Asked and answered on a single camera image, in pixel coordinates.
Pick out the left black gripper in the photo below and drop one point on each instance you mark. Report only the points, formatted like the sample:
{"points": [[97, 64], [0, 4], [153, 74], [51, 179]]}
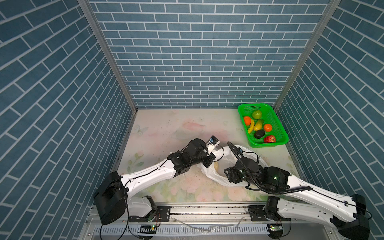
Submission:
{"points": [[210, 158]]}

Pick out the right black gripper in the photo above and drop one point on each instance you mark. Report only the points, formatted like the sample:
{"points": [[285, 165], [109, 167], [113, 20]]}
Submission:
{"points": [[231, 171]]}

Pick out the pale yellow round fruit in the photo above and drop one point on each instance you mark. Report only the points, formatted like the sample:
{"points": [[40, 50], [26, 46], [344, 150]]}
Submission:
{"points": [[216, 166]]}

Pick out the dark avocado fruit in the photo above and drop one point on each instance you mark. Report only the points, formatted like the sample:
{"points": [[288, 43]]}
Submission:
{"points": [[259, 134]]}

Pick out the red fruit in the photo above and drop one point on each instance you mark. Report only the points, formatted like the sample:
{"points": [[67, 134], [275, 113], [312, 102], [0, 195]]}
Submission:
{"points": [[270, 139]]}

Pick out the yellow lemon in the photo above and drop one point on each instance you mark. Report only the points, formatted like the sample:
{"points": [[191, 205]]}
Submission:
{"points": [[259, 124]]}

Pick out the orange fruit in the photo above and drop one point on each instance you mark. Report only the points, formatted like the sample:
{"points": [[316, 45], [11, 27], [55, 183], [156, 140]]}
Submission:
{"points": [[268, 127], [247, 120]]}

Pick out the green fruit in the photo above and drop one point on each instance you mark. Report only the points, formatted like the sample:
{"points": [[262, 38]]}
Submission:
{"points": [[257, 114]]}

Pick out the green plastic basket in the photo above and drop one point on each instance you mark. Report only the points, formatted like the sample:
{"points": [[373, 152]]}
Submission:
{"points": [[270, 117]]}

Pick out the yellow banana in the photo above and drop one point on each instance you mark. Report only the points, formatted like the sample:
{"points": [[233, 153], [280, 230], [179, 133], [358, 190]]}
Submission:
{"points": [[251, 127]]}

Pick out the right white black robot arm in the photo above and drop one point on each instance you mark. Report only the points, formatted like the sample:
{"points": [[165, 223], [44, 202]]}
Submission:
{"points": [[292, 198]]}

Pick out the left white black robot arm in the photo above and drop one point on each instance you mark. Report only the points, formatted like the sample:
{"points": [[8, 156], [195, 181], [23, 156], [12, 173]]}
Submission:
{"points": [[116, 194]]}

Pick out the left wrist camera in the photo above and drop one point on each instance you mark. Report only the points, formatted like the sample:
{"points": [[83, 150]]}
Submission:
{"points": [[213, 142]]}

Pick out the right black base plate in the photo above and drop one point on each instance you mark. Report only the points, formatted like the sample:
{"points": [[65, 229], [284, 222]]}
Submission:
{"points": [[259, 213]]}

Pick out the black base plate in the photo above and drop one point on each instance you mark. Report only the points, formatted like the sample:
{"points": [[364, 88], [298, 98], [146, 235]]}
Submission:
{"points": [[259, 213], [159, 213]]}

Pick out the white slotted cable duct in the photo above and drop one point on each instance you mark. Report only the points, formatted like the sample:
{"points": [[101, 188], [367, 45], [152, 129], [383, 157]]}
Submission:
{"points": [[181, 230]]}

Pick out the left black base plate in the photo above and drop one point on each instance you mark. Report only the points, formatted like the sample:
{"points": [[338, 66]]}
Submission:
{"points": [[159, 213]]}

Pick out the aluminium front rail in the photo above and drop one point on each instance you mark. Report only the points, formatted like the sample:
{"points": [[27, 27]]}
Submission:
{"points": [[215, 214]]}

